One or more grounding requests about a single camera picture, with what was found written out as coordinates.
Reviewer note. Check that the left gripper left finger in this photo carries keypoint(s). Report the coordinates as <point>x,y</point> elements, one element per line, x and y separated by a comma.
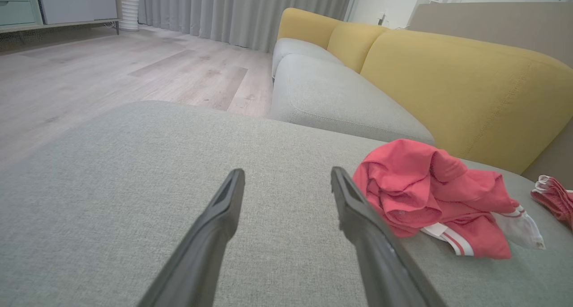
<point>210,240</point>

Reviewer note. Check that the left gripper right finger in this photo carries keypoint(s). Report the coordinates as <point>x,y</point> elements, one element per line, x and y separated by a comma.
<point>376,253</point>

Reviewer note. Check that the red Bulls 23 jersey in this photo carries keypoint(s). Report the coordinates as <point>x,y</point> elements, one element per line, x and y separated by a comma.
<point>416,190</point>

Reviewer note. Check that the red shorts with white stripes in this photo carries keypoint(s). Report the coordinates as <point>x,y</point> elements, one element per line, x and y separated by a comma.
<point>557,199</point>

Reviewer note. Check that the large grey sofa ottoman cushion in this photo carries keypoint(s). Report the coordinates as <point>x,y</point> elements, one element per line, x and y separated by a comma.
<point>112,186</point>

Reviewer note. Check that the grey sofa seat cushion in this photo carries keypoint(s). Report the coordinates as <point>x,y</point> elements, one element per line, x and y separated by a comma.
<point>295,49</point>
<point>335,96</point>

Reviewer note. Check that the large yellow sofa back cushion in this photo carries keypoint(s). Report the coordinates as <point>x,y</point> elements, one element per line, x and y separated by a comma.
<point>470,92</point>

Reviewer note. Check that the small yellow sofa back cushion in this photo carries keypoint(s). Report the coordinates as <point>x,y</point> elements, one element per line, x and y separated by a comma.
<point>306,27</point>
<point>353,45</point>

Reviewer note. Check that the grey pleated curtain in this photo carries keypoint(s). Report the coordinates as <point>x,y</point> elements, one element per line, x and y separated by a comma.
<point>246,11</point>

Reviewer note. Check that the white ribbed floor vase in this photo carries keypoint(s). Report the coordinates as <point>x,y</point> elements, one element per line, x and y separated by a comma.
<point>129,14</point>

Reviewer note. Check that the beige partition panel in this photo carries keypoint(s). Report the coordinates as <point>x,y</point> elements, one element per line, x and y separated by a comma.
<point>492,25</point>

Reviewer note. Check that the pale green and white cabinet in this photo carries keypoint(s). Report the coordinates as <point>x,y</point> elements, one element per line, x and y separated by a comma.
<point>58,5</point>

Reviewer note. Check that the wall socket with plug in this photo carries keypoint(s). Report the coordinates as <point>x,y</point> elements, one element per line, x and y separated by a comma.
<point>382,19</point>

